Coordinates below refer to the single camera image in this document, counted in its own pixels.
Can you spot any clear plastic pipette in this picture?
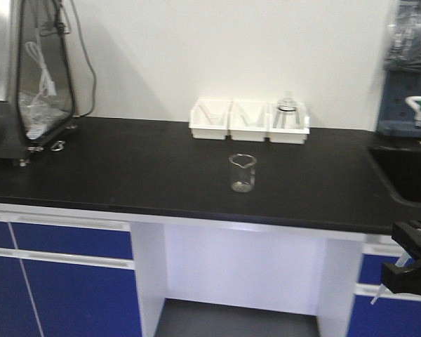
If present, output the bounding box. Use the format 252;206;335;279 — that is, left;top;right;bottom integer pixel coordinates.
370;252;410;305

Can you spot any steel framed glass appliance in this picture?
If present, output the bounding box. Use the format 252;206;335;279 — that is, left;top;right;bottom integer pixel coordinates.
0;1;76;166

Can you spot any grey power cable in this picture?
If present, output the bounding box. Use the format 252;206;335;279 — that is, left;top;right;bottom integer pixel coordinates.
65;0;98;117

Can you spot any right white plastic bin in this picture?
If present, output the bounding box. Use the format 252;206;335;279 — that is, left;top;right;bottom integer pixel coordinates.
267;103;310;145

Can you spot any black wire tripod stand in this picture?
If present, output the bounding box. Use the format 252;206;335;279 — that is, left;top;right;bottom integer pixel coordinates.
274;107;300;128

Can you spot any black lab sink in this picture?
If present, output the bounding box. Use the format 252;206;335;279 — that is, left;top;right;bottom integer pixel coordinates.
367;147;421;206

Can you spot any clear glass beaker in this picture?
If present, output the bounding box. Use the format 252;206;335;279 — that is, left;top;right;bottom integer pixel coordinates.
229;153;257;193

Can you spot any white plastic bin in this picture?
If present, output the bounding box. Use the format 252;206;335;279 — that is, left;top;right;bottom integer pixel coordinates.
229;100;269;142
267;103;310;145
189;99;232;140

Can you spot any blue white lab cabinet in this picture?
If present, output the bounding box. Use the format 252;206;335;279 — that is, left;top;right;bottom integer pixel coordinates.
0;204;421;336

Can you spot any middle white plastic bin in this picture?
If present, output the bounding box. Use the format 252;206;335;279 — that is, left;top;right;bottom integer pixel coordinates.
229;100;269;142

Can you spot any round glass flask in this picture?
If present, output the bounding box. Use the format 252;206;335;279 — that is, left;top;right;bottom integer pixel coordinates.
276;91;298;112

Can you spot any blue pegboard drying rack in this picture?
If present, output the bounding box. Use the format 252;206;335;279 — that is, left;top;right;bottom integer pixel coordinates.
376;1;421;138

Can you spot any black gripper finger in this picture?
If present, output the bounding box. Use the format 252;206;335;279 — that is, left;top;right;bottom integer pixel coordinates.
392;220;421;259
381;260;421;296

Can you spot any left white plastic bin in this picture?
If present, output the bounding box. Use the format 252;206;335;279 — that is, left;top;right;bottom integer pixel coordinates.
189;99;232;140

